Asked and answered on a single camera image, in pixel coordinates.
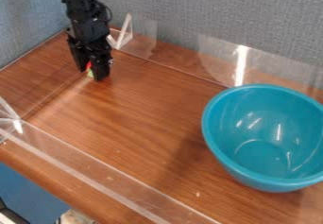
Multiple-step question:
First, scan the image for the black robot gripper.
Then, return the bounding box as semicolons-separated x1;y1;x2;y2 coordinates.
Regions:
66;14;112;81

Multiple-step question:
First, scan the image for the red toy strawberry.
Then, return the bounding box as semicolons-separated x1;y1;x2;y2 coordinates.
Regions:
86;61;94;78

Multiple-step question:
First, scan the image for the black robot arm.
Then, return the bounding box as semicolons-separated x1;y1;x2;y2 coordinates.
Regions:
62;0;114;81

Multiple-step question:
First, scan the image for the blue plastic bowl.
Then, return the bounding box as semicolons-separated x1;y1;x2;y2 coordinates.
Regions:
200;84;323;193

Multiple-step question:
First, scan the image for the clear acrylic back barrier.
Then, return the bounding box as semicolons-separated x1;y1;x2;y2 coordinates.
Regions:
120;14;323;102

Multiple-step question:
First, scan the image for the clear acrylic barrier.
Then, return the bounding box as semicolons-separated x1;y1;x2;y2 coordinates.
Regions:
0;96;220;224
120;14;323;102

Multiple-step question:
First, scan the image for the clear acrylic front barrier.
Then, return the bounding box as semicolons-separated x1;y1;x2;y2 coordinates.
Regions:
0;96;220;224

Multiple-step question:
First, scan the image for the clear acrylic corner bracket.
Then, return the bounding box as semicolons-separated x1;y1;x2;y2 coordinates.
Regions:
106;13;134;50

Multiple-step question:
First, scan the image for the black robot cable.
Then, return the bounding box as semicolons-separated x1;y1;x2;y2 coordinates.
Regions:
95;0;114;24

